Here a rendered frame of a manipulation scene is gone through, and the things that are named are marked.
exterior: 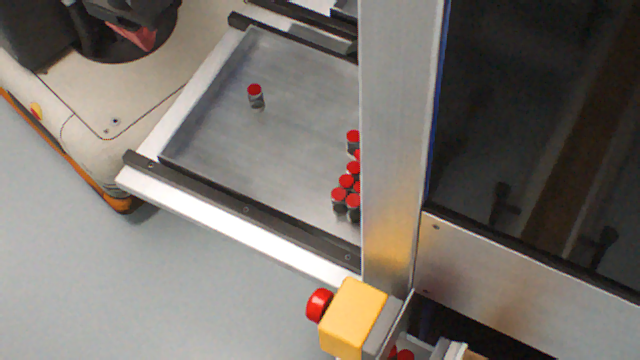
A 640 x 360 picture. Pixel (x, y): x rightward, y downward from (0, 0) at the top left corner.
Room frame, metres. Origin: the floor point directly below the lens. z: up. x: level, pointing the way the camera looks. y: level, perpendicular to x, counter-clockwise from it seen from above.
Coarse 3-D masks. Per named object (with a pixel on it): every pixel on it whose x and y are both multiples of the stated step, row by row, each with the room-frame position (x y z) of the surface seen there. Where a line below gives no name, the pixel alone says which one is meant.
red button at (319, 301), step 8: (320, 288) 0.39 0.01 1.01; (312, 296) 0.38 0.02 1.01; (320, 296) 0.38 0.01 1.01; (328, 296) 0.38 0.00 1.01; (312, 304) 0.37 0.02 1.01; (320, 304) 0.37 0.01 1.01; (328, 304) 0.37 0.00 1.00; (312, 312) 0.36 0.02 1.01; (320, 312) 0.36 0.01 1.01; (312, 320) 0.36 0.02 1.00
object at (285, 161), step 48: (240, 48) 0.84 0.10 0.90; (288, 48) 0.83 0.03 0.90; (240, 96) 0.76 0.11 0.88; (288, 96) 0.76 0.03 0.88; (336, 96) 0.75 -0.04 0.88; (192, 144) 0.69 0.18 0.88; (240, 144) 0.68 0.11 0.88; (288, 144) 0.67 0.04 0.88; (336, 144) 0.66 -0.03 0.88; (240, 192) 0.58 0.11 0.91; (288, 192) 0.59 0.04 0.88; (336, 240) 0.50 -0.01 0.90
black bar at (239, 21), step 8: (232, 16) 0.90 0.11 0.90; (240, 16) 0.90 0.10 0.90; (248, 16) 0.90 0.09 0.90; (232, 24) 0.90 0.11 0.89; (240, 24) 0.89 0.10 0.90; (248, 24) 0.88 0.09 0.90; (256, 24) 0.88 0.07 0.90; (264, 24) 0.88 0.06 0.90; (280, 32) 0.86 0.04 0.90; (288, 32) 0.86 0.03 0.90; (296, 40) 0.84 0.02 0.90; (304, 40) 0.84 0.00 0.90; (320, 48) 0.82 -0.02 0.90; (328, 48) 0.82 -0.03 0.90; (336, 56) 0.81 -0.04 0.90; (344, 56) 0.81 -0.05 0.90
